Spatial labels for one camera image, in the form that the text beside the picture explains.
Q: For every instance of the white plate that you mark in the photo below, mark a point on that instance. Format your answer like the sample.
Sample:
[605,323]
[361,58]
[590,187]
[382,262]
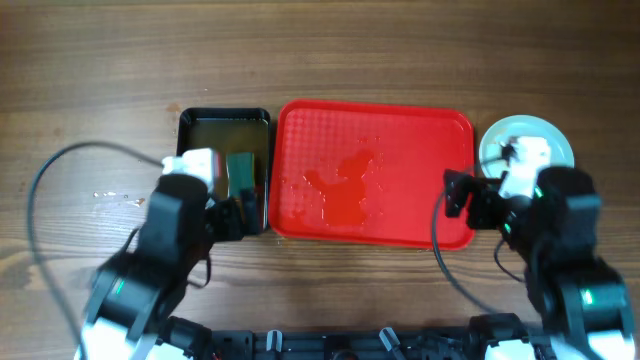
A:
[498,135]

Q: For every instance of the red plastic tray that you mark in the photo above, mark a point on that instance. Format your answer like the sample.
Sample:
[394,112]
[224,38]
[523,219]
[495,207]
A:
[367,173]

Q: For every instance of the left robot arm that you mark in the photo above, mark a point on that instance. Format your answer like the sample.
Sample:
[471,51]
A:
[135,291]

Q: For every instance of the green sponge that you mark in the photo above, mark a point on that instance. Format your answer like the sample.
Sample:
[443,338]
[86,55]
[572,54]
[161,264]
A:
[241,177]

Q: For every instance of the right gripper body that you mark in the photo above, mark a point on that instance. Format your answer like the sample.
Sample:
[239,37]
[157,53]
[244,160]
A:
[486,204]

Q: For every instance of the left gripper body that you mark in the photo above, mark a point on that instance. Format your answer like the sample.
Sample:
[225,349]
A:
[225,216]

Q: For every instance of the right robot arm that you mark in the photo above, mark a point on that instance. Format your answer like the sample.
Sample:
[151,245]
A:
[578,296]

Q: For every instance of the black water tray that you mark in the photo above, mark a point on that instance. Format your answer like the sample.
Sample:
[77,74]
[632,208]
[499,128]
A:
[227,131]

